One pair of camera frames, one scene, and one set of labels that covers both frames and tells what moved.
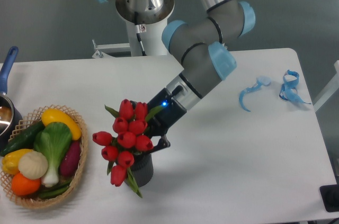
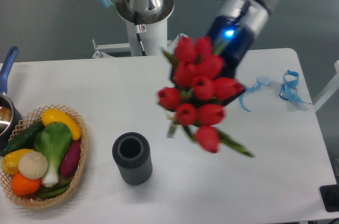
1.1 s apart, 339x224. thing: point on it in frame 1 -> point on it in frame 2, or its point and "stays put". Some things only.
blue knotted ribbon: [288, 91] stays put
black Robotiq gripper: [164, 119] -> [233, 39]
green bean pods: [55, 189] stays put
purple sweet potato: [70, 160] stays put
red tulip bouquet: [131, 136] -> [195, 100]
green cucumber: [24, 140] stays put
